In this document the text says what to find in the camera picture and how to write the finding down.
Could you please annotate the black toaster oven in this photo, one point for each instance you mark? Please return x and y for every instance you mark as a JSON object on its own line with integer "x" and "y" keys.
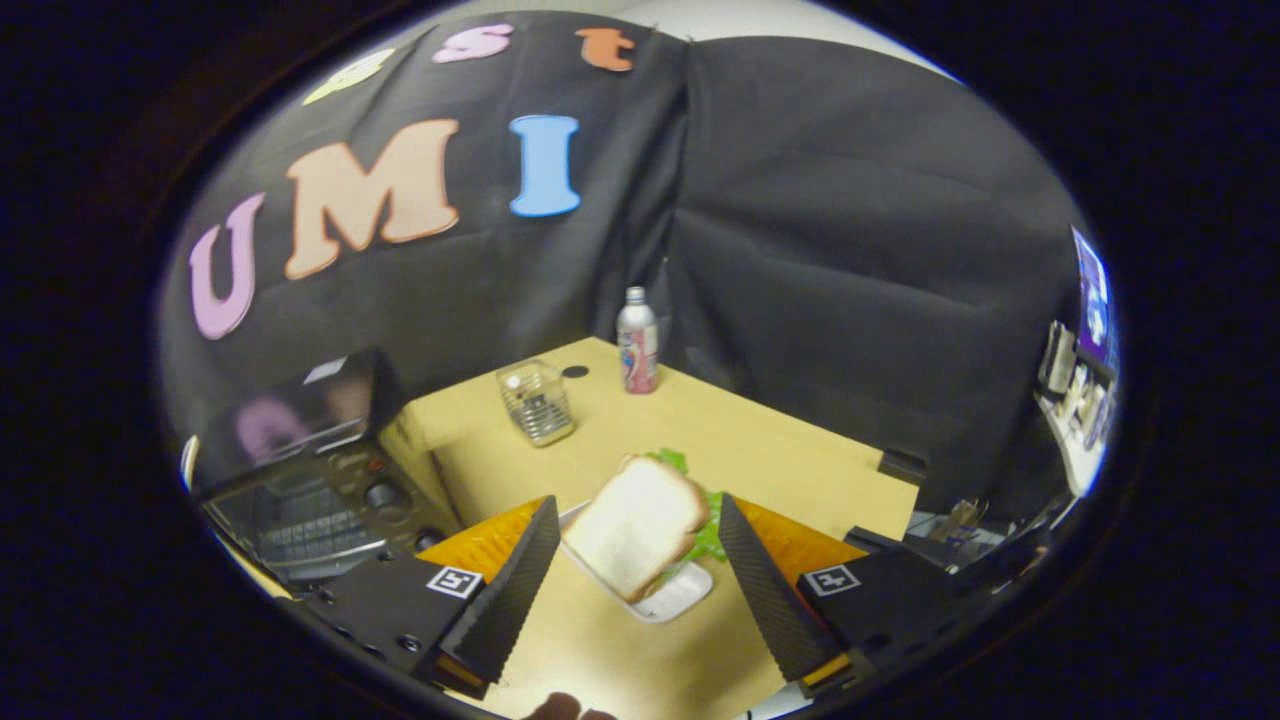
{"x": 330, "y": 490}

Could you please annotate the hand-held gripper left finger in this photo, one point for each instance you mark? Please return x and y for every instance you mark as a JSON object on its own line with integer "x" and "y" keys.
{"x": 505, "y": 600}

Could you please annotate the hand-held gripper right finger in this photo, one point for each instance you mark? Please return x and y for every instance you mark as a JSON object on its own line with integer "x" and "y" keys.
{"x": 765, "y": 595}

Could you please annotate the black table clamp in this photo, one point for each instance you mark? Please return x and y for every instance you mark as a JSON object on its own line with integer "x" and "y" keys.
{"x": 902, "y": 467}
{"x": 872, "y": 540}

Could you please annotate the blue wall screen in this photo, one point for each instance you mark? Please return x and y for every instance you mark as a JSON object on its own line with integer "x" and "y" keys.
{"x": 1093, "y": 295}

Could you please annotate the clear glass cup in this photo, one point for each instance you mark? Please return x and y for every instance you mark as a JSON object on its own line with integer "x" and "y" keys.
{"x": 537, "y": 405}

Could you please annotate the white bread lettuce sandwich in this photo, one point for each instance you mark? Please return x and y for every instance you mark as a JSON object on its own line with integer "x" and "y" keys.
{"x": 635, "y": 525}

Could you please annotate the cluttered white shelf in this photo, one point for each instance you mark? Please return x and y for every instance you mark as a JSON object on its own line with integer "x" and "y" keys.
{"x": 1075, "y": 410}

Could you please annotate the silver bottle pink label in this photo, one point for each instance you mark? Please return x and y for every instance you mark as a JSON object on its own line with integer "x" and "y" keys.
{"x": 637, "y": 345}

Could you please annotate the white rectangular tray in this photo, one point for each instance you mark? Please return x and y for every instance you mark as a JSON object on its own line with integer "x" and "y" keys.
{"x": 680, "y": 595}

